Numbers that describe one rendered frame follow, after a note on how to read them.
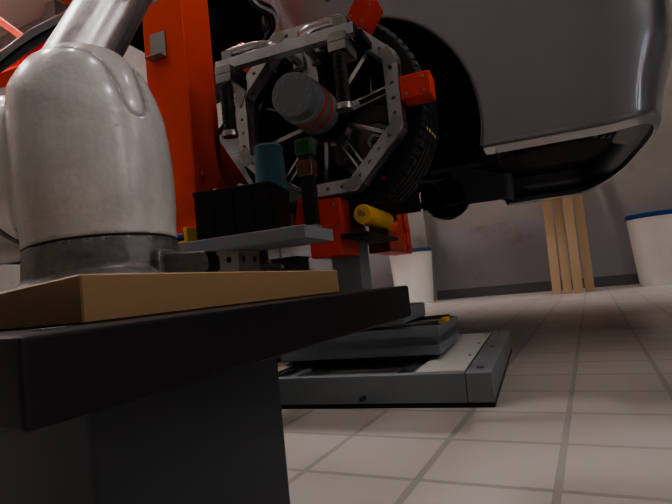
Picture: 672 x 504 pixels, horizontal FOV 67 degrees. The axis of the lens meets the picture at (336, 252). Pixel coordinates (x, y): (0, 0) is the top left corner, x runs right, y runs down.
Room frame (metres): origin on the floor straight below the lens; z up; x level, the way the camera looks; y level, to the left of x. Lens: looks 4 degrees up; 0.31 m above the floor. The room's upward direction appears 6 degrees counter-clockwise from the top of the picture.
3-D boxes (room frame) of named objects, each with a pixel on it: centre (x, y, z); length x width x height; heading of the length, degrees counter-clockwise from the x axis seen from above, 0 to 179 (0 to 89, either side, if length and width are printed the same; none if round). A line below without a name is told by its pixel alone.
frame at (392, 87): (1.55, 0.02, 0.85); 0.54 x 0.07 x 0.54; 69
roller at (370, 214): (1.59, -0.13, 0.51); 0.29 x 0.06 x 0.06; 159
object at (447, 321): (1.69, -0.09, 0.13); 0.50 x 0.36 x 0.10; 69
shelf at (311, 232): (1.26, 0.23, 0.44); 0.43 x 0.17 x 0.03; 69
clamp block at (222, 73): (1.42, 0.25, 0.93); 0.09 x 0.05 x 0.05; 159
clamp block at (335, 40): (1.29, -0.07, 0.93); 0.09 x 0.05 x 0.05; 159
